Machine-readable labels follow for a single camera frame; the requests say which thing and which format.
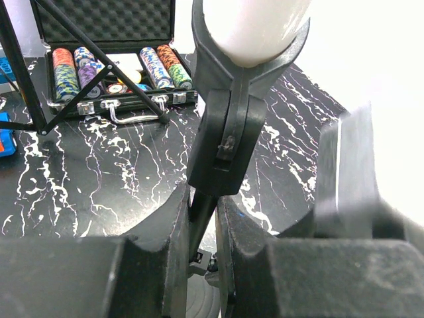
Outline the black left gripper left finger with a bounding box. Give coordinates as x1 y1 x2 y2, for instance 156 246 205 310
1 183 189 317

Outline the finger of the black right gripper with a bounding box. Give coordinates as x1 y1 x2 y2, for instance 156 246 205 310
280 105 405 239

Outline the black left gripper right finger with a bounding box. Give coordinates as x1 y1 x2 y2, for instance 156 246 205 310
216 197 423 317

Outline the blue orange toy block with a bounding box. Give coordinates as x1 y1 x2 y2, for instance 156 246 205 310
0 129 17 157

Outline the yellow dealer chip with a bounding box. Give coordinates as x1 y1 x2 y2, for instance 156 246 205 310
123 69 142 83

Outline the white playing card deck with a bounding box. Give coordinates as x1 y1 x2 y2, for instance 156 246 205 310
107 53 144 72

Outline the black music stand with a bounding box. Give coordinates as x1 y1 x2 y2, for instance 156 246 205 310
0 0 170 136

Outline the black poker chip case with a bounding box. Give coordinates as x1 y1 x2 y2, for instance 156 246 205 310
29 0 199 125

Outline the light blue toy block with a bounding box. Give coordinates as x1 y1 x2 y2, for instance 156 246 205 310
0 57 16 84

